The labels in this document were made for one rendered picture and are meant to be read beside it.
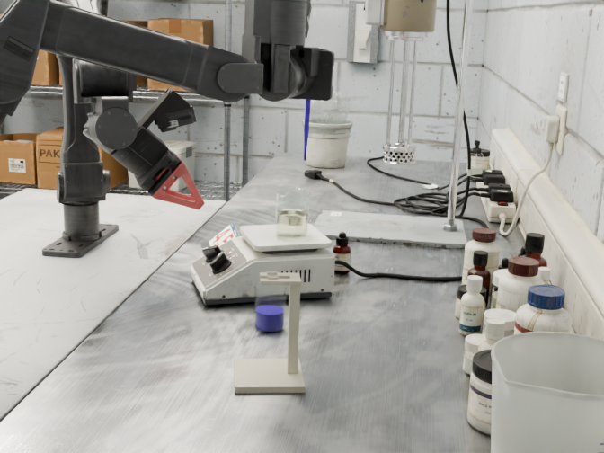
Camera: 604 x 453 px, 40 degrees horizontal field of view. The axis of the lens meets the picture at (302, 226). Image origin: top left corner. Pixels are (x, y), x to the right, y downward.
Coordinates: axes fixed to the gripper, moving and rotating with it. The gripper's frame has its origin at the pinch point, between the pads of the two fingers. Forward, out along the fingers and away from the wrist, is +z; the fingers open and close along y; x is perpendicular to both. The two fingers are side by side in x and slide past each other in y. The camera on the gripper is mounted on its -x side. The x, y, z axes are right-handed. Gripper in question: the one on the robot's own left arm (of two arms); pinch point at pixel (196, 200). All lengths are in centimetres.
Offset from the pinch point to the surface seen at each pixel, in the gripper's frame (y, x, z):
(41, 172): 233, 48, 5
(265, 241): -9.0, -2.5, 9.6
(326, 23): 224, -79, 54
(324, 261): -11.8, -6.0, 17.7
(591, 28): -4, -63, 30
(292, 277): -37.3, -2.8, 4.3
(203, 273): -6.3, 7.3, 6.5
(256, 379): -38.4, 8.8, 8.8
